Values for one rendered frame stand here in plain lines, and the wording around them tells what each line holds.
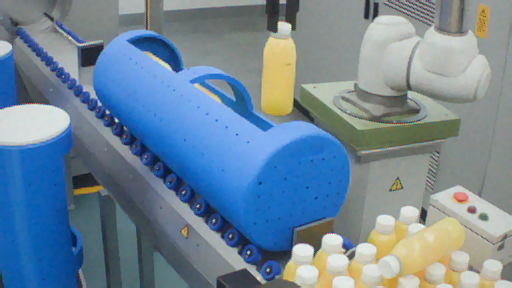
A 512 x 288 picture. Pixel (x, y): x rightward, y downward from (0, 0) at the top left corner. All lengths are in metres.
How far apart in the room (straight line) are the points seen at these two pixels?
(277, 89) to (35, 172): 0.78
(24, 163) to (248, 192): 0.74
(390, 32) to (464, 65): 0.24
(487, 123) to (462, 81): 1.18
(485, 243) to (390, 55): 0.71
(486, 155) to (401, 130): 1.16
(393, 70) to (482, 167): 1.25
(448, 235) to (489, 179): 1.88
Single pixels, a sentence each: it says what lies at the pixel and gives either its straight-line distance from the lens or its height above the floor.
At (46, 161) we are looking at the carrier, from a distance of 1.90.
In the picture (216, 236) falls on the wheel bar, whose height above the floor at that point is 0.93.
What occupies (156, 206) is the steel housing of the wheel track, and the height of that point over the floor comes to 0.87.
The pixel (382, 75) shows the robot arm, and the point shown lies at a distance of 1.95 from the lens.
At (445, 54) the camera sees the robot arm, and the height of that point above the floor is 1.29.
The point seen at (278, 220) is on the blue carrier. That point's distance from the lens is 1.45.
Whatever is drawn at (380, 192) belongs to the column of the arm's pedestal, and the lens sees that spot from 2.02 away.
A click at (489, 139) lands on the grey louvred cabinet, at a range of 3.03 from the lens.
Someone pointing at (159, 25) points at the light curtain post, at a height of 1.07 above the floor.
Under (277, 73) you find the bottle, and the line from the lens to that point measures 1.41.
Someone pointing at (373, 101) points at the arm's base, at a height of 1.10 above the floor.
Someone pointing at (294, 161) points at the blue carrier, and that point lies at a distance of 1.41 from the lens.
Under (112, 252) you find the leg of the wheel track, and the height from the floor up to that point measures 0.38.
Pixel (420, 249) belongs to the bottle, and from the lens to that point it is 1.22.
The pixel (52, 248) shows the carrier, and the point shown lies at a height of 0.68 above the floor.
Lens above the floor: 1.80
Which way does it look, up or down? 25 degrees down
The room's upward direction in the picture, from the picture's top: 3 degrees clockwise
